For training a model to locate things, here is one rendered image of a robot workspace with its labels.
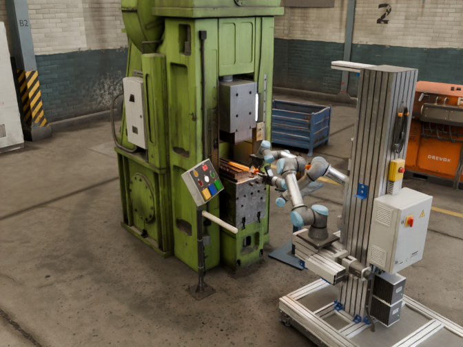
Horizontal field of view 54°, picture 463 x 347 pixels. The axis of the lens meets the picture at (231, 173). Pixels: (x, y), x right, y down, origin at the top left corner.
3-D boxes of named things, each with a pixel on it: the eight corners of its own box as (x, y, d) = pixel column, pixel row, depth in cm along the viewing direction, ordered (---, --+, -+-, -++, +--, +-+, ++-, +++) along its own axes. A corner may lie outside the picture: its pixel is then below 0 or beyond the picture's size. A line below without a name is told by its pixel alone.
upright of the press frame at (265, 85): (269, 242, 486) (277, 15, 404) (251, 250, 470) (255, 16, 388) (242, 228, 517) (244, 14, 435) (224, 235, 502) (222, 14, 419)
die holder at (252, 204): (265, 217, 439) (266, 173, 423) (235, 228, 416) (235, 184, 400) (229, 198, 479) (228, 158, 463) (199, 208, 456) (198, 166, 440)
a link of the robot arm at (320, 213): (330, 226, 325) (331, 208, 320) (313, 228, 321) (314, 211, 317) (322, 218, 336) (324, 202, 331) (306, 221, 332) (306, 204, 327)
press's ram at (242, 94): (262, 125, 410) (264, 81, 396) (230, 133, 387) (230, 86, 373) (233, 117, 441) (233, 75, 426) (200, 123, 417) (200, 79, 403)
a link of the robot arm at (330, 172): (366, 205, 361) (306, 171, 361) (364, 197, 375) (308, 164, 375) (375, 193, 357) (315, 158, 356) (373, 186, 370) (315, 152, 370)
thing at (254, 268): (280, 265, 445) (280, 264, 445) (235, 288, 410) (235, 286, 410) (253, 249, 473) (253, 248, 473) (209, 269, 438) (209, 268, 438)
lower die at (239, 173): (251, 175, 418) (251, 166, 415) (234, 180, 406) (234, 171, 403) (222, 164, 449) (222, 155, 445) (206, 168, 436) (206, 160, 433)
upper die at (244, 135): (251, 138, 406) (251, 128, 402) (234, 142, 394) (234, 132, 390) (222, 129, 436) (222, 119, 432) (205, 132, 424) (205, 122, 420)
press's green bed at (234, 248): (264, 259, 456) (265, 217, 439) (235, 272, 433) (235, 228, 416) (229, 238, 495) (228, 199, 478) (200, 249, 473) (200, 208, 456)
